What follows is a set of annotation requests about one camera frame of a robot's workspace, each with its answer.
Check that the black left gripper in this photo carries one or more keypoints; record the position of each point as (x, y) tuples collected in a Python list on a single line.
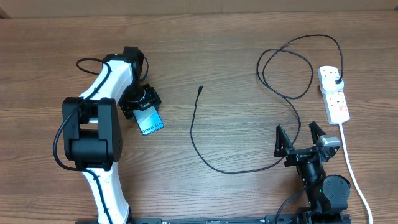
[(153, 99)]

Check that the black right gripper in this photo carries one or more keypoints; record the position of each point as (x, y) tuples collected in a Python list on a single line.
[(282, 145)]

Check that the blue Galaxy smartphone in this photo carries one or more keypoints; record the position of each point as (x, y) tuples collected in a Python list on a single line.
[(149, 121)]

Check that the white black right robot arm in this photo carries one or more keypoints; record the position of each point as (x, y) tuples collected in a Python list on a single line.
[(327, 194)]

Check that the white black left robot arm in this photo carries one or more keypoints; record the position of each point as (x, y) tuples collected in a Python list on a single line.
[(91, 129)]

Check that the white charger plug adapter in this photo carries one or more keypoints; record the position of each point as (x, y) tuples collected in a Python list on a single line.
[(330, 85)]

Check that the white power strip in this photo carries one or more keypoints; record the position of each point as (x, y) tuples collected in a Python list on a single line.
[(335, 103)]

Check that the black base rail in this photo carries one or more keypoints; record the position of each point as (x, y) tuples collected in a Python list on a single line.
[(217, 221)]

